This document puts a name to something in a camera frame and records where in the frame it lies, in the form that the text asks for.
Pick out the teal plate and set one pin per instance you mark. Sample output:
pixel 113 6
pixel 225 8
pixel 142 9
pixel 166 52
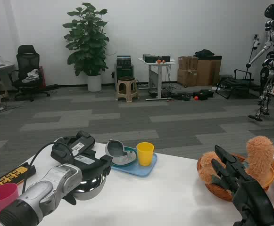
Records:
pixel 129 159

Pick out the black stacked equipment cases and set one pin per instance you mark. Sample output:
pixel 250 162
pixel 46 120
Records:
pixel 124 69

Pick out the black equipment box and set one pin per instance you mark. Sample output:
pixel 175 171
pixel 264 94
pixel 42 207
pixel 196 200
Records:
pixel 151 58

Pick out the white grey crumpled cloth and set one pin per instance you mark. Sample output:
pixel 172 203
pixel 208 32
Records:
pixel 31 76

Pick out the shiny metal bowl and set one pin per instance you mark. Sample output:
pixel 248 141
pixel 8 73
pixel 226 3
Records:
pixel 92 188

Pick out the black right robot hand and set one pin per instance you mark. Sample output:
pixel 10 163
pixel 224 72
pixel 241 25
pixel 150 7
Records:
pixel 250 195

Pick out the orange plastic plate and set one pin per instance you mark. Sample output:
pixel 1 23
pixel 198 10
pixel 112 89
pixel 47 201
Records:
pixel 270 177

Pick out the brown plush toy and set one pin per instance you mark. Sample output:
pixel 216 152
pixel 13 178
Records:
pixel 260 153

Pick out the small cardboard boxes stack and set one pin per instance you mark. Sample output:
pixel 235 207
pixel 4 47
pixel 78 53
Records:
pixel 186 73

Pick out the orange fruits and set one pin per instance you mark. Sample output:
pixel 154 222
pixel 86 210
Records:
pixel 160 61

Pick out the small black speaker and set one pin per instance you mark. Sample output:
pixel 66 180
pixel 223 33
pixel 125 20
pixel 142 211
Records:
pixel 165 58

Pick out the pink plastic cup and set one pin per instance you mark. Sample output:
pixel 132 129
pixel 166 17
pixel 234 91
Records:
pixel 3 196

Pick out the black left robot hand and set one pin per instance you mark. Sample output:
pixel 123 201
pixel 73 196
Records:
pixel 92 164

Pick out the orange ball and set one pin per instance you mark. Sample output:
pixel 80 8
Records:
pixel 196 98

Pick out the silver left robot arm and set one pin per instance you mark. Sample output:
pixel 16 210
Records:
pixel 44 190

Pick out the round wicker basket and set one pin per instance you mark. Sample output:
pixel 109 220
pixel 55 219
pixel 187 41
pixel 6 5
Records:
pixel 218 191

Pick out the black floor bag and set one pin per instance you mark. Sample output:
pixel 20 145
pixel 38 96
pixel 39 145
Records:
pixel 205 94

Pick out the grey curved face pad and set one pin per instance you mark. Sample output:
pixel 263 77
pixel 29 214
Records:
pixel 115 150

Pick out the black mesh office chair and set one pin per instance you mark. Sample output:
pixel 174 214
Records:
pixel 28 61

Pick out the light blue plastic tray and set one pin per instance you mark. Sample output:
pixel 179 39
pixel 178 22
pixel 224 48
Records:
pixel 143 170

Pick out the yellow plastic cup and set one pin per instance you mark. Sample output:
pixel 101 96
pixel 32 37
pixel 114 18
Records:
pixel 145 153

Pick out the black bag on boxes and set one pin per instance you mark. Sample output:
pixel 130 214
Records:
pixel 204 53

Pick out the green leafy potted plant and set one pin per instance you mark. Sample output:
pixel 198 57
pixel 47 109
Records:
pixel 87 40

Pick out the small beige stool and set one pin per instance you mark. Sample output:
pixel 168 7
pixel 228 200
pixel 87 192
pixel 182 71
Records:
pixel 1 90

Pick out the white standing desk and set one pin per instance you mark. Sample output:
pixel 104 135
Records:
pixel 158 70

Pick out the beige plastic stool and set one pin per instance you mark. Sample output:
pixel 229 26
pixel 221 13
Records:
pixel 127 88

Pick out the yellow black remote control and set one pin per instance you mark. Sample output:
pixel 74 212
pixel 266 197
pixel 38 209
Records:
pixel 7 177

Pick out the white plant pot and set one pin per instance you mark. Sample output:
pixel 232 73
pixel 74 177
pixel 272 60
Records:
pixel 94 83

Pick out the black folding chair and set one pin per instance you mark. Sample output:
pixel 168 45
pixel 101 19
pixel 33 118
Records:
pixel 235 84

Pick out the large cardboard box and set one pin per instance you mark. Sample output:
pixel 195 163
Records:
pixel 208 71

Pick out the black floor equipment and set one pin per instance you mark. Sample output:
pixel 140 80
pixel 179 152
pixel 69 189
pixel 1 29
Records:
pixel 180 96

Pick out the black handheld controller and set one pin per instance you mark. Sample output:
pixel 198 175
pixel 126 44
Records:
pixel 80 143

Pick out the silver black humanoid robot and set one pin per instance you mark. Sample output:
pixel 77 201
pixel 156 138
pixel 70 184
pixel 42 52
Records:
pixel 272 61

